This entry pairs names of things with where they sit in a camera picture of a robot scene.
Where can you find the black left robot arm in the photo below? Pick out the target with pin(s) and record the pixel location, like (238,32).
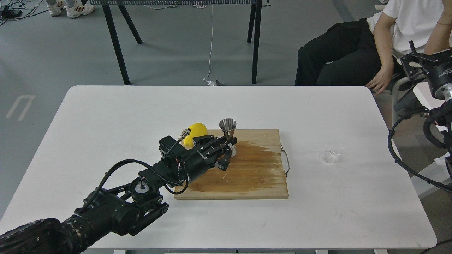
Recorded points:
(127,209)

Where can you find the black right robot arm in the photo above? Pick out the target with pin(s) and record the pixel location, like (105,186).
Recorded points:
(440,116)

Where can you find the white sneakers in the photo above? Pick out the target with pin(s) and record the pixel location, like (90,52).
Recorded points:
(74,8)

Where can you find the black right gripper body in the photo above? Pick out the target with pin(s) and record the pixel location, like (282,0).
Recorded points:
(440,80)

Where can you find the white side table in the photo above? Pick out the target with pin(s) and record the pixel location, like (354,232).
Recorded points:
(423,94)

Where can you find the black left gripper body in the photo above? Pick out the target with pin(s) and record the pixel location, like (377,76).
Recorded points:
(186,164)

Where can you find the small clear glass cup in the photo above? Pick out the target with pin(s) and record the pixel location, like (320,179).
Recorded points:
(331,152)

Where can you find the seated person in white shirt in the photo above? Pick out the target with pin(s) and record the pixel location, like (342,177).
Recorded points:
(359,53)

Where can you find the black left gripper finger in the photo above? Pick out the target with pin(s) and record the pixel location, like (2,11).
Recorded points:
(210,141)
(223,162)

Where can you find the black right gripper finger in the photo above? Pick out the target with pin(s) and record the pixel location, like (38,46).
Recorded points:
(415,64)
(443,54)

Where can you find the yellow lemon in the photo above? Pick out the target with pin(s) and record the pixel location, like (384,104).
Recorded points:
(197,130)

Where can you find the wooden cutting board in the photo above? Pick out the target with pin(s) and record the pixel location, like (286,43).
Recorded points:
(256,172)

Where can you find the steel double jigger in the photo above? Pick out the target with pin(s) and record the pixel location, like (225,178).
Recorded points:
(228,126)

